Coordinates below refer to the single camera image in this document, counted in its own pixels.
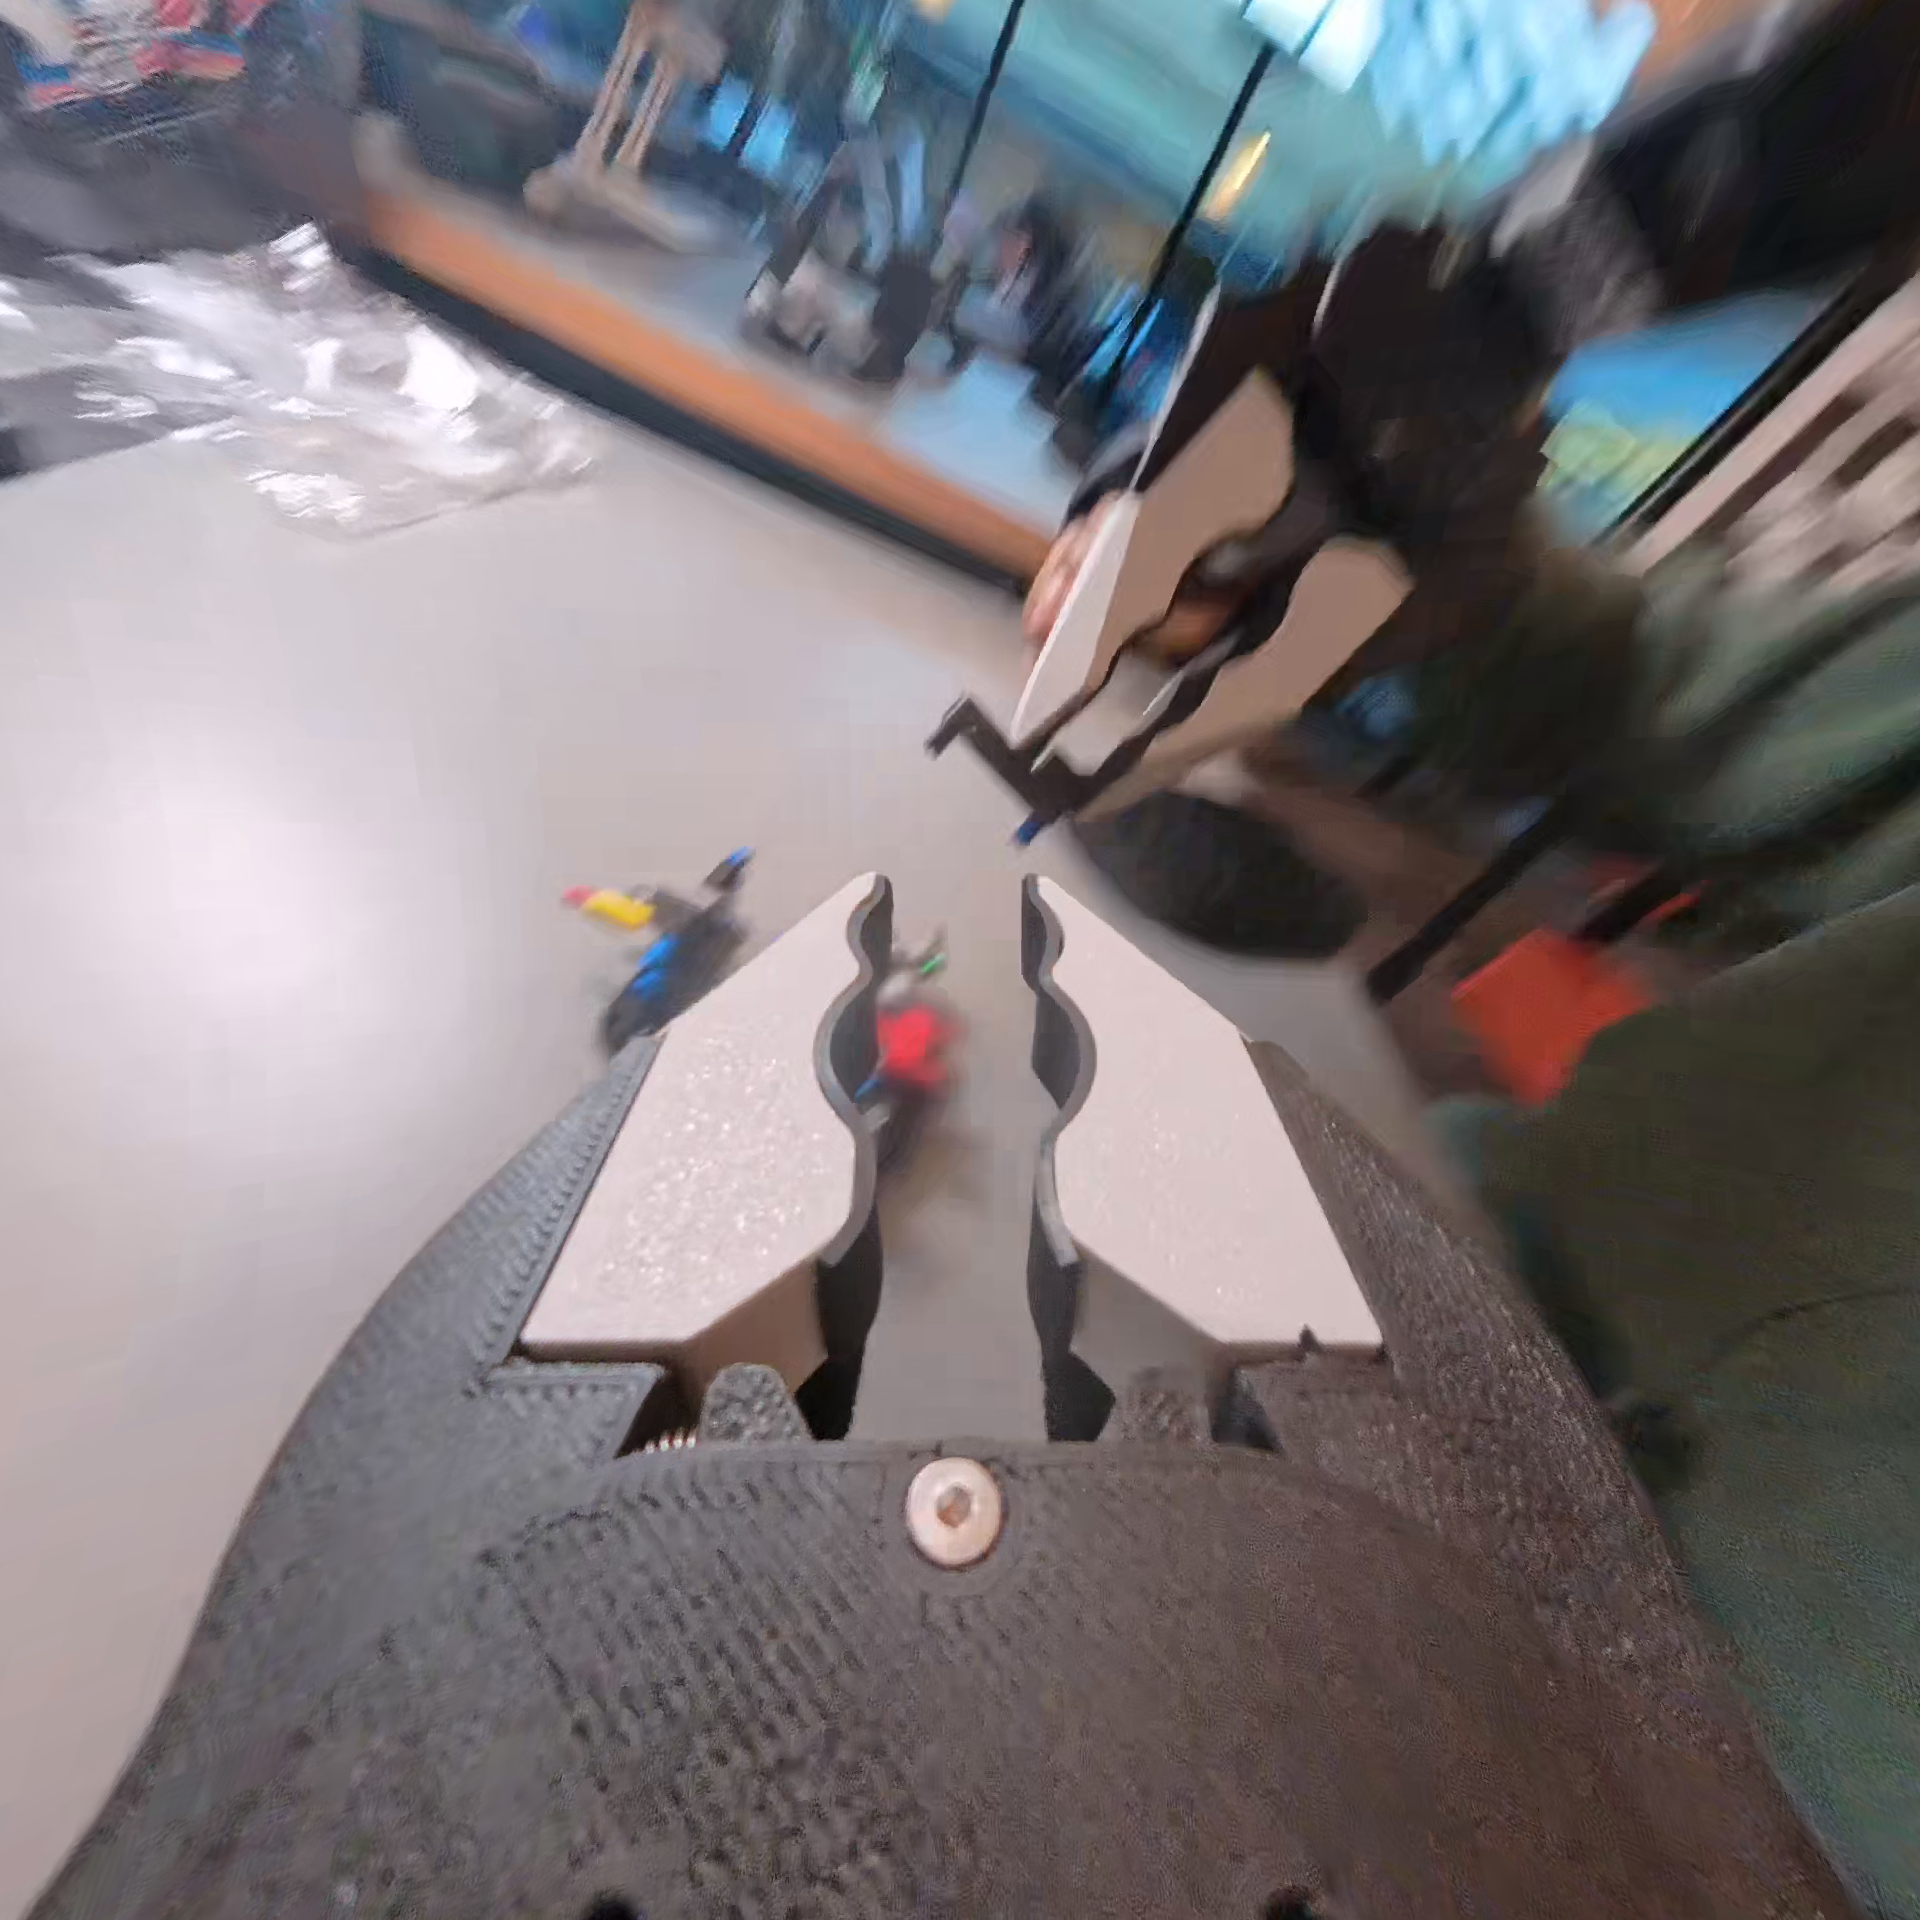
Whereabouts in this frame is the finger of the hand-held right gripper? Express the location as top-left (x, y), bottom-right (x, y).
top-left (1067, 540), bottom-right (1420, 824)
top-left (1013, 373), bottom-right (1306, 748)

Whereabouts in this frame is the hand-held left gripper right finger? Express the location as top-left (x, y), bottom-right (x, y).
top-left (1025, 873), bottom-right (1385, 1418)

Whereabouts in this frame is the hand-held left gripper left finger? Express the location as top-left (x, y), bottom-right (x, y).
top-left (519, 871), bottom-right (896, 1397)

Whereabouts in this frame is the lego chassis assembly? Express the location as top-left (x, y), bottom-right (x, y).
top-left (563, 847), bottom-right (962, 1172)

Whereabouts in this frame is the black lego beam subassembly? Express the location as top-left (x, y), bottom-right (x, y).
top-left (928, 660), bottom-right (1249, 846)

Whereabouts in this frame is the lego set box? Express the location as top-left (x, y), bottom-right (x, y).
top-left (0, 0), bottom-right (288, 114)

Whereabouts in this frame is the person's right hand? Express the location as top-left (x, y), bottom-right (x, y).
top-left (1025, 525), bottom-right (1096, 639)

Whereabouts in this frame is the orange object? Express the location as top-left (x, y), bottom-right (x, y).
top-left (1447, 885), bottom-right (1706, 1103)

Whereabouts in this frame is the framed white poster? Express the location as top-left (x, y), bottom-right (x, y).
top-left (1611, 247), bottom-right (1920, 601)

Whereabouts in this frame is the person's green sweatshirt torso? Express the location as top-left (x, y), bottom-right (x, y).
top-left (1440, 901), bottom-right (1920, 1877)

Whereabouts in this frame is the white wooden stand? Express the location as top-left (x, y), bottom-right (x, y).
top-left (527, 0), bottom-right (722, 248)

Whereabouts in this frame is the crumpled clear plastic bag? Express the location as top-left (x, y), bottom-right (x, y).
top-left (0, 223), bottom-right (602, 535)

